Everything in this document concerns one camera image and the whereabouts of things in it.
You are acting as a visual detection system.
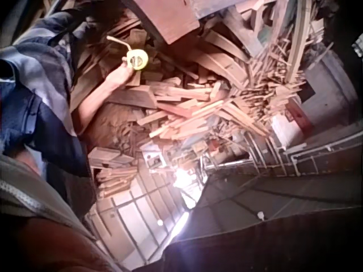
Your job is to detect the metal window grille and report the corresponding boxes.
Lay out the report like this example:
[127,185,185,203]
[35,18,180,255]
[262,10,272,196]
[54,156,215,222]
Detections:
[87,169,193,270]

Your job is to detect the heap of wood offcuts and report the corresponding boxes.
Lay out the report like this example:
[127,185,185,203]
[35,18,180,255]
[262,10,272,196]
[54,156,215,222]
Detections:
[70,0,335,159]

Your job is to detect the person's right hand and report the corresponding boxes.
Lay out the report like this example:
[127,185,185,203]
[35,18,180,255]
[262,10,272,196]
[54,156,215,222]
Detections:
[107,56,136,86]

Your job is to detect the large reddish wooden board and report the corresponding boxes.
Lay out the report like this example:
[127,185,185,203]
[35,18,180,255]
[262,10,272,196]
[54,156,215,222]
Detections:
[133,0,201,45]

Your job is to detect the stack of wooden slats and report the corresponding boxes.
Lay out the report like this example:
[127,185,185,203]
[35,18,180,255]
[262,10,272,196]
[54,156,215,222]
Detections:
[88,147,140,199]

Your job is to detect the curved wooden frame piece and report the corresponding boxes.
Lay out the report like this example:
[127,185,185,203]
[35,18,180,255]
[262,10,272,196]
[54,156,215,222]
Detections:
[285,0,313,82]

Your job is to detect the red and white box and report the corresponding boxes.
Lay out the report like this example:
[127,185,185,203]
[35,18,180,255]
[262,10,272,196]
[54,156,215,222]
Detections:
[271,99,313,142]

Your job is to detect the yellow tape measure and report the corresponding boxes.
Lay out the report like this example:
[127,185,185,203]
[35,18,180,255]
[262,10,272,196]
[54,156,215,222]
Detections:
[106,35,149,71]

